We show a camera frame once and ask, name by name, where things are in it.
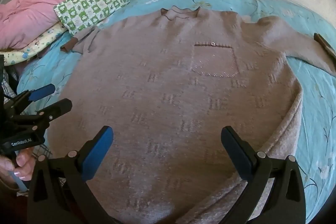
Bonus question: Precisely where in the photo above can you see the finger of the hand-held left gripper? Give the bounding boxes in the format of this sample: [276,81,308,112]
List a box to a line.
[10,84,56,110]
[37,98,72,122]

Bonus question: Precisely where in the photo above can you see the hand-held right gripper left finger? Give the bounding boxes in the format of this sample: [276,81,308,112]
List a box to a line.
[28,126,124,224]

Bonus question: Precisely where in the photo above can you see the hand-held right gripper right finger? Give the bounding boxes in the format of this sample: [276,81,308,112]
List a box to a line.
[220,126,306,224]

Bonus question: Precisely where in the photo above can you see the beige knit sweater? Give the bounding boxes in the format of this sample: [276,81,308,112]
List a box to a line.
[49,7,336,224]

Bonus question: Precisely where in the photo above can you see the person's left hand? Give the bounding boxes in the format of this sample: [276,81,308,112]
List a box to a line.
[0,148,36,190]

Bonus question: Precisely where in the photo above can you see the plaid cloth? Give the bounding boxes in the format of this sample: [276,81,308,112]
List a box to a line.
[0,67,53,161]

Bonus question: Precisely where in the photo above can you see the yellow floral cloth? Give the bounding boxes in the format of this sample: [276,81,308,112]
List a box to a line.
[0,22,66,67]

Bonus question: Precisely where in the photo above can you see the light blue floral bedsheet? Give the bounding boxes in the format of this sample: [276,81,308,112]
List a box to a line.
[16,0,336,224]

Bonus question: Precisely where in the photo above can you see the green checkered pillow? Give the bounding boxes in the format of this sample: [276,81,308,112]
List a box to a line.
[54,0,130,35]

